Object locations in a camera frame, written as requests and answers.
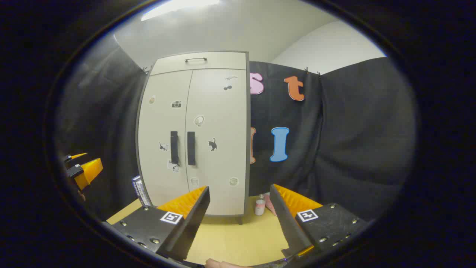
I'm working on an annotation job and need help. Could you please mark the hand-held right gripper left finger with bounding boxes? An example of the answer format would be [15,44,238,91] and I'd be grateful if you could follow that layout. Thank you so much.
[111,186,211,262]

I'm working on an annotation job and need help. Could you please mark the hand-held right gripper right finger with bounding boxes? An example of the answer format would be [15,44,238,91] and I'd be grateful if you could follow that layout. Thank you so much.
[270,184,369,259]

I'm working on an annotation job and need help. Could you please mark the black backdrop cloth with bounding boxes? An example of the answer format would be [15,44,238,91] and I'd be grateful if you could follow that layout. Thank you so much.
[56,33,417,224]

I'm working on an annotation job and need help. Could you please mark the white double-door shoe cabinet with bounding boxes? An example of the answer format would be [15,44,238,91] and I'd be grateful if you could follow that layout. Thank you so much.
[136,51,250,225]

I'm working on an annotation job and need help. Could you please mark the blue and white box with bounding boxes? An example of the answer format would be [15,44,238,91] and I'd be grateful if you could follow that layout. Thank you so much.
[132,175,152,207]

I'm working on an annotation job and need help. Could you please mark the white shoe cabinet door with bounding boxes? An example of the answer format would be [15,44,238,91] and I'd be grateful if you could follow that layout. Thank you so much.
[185,68,247,216]
[138,70,193,207]

